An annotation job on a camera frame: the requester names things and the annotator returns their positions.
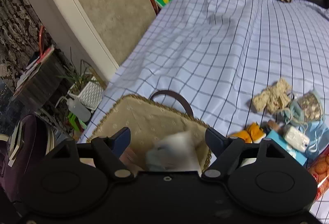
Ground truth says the white tape roll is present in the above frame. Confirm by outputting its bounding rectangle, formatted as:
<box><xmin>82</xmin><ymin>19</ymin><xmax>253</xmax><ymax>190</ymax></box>
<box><xmin>155</xmin><ymin>131</ymin><xmax>201</xmax><ymax>174</ymax></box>

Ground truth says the cream crochet lace cloth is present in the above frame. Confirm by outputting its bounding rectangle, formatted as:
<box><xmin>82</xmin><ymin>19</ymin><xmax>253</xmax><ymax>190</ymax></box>
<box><xmin>252</xmin><ymin>78</ymin><xmax>291</xmax><ymax>114</ymax></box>

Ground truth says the small white wipes packet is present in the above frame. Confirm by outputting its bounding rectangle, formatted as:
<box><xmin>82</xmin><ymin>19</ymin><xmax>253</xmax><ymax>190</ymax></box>
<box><xmin>283</xmin><ymin>125</ymin><xmax>310</xmax><ymax>153</ymax></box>

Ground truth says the light blue face mask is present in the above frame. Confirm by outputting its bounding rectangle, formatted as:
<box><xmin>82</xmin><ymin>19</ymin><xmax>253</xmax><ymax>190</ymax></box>
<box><xmin>146</xmin><ymin>144</ymin><xmax>181</xmax><ymax>172</ymax></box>

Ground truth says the green spray bottle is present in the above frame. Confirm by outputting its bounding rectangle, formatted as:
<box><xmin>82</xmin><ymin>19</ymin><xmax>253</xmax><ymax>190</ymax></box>
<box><xmin>67</xmin><ymin>113</ymin><xmax>87</xmax><ymax>132</ymax></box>

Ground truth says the clear squeeze wash bottle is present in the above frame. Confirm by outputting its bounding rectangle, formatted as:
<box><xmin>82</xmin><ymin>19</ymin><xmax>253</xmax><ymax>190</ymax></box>
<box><xmin>55</xmin><ymin>96</ymin><xmax>91</xmax><ymax>123</ymax></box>

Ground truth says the white ribbed plant pot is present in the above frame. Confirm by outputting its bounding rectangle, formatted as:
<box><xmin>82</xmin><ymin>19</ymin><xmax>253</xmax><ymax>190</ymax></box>
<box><xmin>67</xmin><ymin>76</ymin><xmax>104</xmax><ymax>111</ymax></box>

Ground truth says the woven basket with floral lining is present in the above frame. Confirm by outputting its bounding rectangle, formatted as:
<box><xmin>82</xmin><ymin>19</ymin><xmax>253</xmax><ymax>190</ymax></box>
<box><xmin>87</xmin><ymin>94</ymin><xmax>211</xmax><ymax>171</ymax></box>

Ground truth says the cleansing towel pack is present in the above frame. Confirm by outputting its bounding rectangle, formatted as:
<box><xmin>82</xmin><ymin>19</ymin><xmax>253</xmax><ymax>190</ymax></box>
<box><xmin>266</xmin><ymin>130</ymin><xmax>307</xmax><ymax>166</ymax></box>

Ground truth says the green spiky plant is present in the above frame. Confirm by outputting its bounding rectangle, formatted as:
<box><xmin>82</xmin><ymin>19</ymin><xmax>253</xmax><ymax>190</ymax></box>
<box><xmin>57</xmin><ymin>59</ymin><xmax>105</xmax><ymax>95</ymax></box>

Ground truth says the blue checked bed sheet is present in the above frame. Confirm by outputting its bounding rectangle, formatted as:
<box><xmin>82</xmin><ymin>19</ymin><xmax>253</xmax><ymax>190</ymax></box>
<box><xmin>84</xmin><ymin>0</ymin><xmax>328</xmax><ymax>142</ymax></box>

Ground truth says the grey side table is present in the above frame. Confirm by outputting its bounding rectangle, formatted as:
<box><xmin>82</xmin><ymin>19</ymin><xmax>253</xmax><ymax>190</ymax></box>
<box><xmin>12</xmin><ymin>55</ymin><xmax>72</xmax><ymax>111</ymax></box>

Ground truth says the red biscuit packet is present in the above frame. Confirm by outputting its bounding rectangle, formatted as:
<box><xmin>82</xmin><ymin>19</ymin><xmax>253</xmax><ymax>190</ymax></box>
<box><xmin>308</xmin><ymin>154</ymin><xmax>329</xmax><ymax>200</ymax></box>

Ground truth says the purple chair cushion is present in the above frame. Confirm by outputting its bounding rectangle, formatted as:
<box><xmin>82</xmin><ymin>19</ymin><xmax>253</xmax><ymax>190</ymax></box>
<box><xmin>1</xmin><ymin>114</ymin><xmax>49</xmax><ymax>202</ymax></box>

